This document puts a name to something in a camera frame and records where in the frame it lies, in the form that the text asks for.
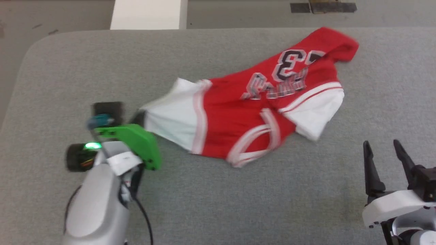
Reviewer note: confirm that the grey fabric table cover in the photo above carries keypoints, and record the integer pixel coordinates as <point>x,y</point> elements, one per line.
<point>238,204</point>

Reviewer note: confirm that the teal left camera connector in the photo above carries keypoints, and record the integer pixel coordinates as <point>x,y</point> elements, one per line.
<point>100,120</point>

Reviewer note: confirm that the red and white jersey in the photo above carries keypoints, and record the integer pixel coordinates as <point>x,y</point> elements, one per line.
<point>238,119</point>

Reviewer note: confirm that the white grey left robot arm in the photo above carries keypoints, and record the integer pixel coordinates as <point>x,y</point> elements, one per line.
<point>95,204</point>

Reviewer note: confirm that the white rectangular block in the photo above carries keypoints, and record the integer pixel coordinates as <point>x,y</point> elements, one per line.
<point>148,13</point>

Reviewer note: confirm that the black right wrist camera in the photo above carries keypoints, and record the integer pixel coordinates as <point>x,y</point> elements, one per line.
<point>424,182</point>

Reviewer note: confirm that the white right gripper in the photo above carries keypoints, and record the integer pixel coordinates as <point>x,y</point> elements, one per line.
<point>391,206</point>

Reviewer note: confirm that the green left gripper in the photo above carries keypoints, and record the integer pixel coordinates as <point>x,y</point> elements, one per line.
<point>139,139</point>

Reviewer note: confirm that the dark floor tape strip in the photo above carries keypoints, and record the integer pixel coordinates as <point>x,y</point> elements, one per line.
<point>323,6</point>

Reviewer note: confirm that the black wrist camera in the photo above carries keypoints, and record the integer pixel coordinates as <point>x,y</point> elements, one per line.
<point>424,182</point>
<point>108,109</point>

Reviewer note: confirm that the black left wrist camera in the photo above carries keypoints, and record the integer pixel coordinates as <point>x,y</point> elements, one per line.
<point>108,109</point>

